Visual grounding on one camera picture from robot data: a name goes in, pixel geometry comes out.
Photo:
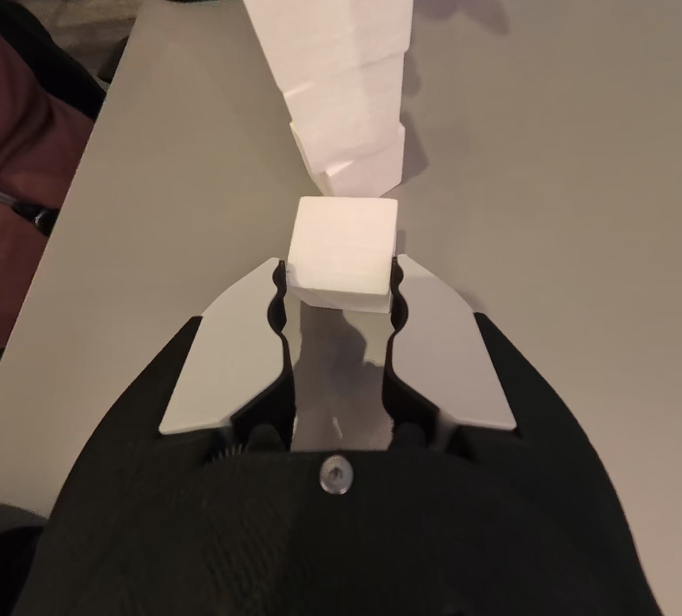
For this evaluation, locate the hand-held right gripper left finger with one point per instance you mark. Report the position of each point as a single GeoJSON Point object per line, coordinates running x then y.
{"type": "Point", "coordinates": [224, 360]}

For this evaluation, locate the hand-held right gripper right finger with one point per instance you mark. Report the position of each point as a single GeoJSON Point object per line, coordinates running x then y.
{"type": "Point", "coordinates": [453, 360]}

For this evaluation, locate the person in maroon shirt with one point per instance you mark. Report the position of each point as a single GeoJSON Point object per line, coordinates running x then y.
{"type": "Point", "coordinates": [37, 147]}

